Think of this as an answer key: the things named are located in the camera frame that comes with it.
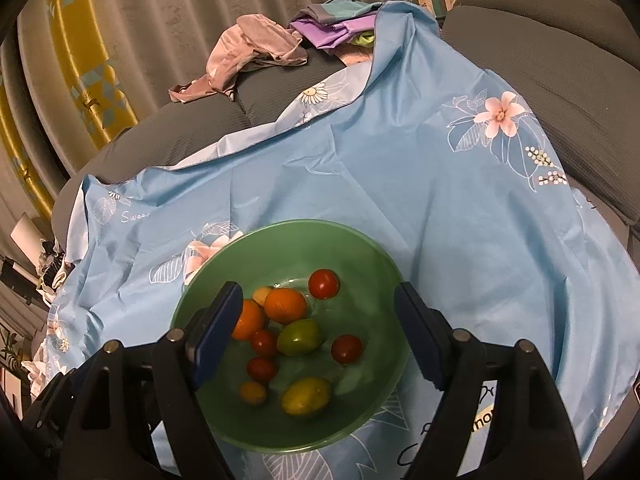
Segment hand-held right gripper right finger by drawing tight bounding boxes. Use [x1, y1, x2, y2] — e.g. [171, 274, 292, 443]
[393, 281, 585, 480]

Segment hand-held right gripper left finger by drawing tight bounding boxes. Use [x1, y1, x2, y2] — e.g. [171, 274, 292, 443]
[59, 281, 244, 480]

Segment red tomato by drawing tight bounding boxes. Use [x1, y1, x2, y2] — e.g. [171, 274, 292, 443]
[307, 268, 341, 300]
[251, 329, 279, 357]
[330, 334, 364, 365]
[246, 356, 279, 382]

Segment large orange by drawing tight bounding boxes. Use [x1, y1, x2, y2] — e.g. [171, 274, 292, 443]
[263, 287, 308, 325]

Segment green tomato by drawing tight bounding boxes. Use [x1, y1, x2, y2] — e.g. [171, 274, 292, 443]
[276, 318, 322, 357]

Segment green glass bowl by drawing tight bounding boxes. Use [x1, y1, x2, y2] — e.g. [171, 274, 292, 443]
[170, 218, 412, 456]

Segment yellow-green lemon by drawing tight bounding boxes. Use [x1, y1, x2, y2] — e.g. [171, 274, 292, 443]
[281, 377, 332, 417]

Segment white crumpled cloth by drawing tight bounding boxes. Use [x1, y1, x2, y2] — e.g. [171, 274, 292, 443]
[22, 355, 51, 386]

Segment green plant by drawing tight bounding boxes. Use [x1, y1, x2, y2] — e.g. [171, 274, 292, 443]
[0, 330, 23, 361]

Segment black device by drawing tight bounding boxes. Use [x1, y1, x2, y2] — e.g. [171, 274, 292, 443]
[0, 256, 38, 293]

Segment black white cloth pile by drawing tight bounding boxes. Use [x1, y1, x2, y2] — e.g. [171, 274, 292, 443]
[37, 240, 69, 291]

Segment blue floral blanket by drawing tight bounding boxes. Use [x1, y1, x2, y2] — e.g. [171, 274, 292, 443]
[44, 0, 640, 480]

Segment yellow patterned curtain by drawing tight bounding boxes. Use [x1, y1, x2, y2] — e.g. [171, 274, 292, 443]
[45, 0, 139, 133]
[0, 82, 57, 211]

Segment pink crumpled clothes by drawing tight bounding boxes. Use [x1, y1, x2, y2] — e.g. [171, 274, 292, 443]
[167, 14, 308, 105]

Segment grey sofa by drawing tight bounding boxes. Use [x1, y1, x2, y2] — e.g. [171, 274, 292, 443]
[52, 0, 640, 311]

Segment purple cloth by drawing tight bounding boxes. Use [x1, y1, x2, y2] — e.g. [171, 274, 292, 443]
[290, 12, 376, 56]

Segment teal grey cloth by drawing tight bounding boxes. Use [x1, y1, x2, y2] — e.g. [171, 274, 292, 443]
[305, 0, 386, 23]

